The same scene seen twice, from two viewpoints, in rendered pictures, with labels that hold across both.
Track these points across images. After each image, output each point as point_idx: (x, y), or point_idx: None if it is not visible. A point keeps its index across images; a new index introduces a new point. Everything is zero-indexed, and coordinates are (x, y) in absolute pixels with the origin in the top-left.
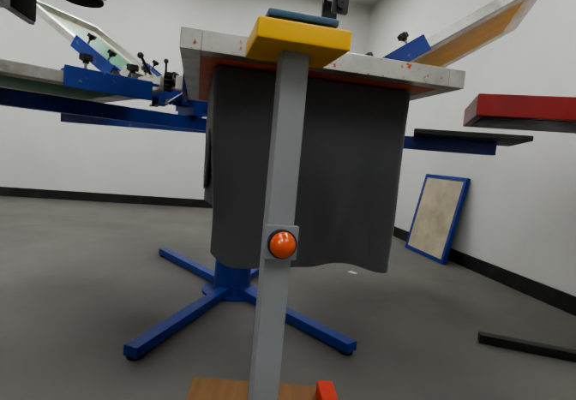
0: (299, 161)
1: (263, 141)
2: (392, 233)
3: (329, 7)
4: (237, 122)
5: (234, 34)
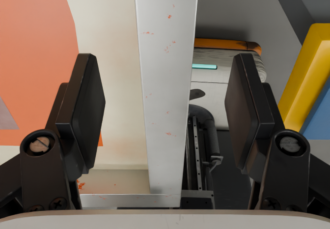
0: None
1: None
2: None
3: (90, 138)
4: None
5: (182, 169)
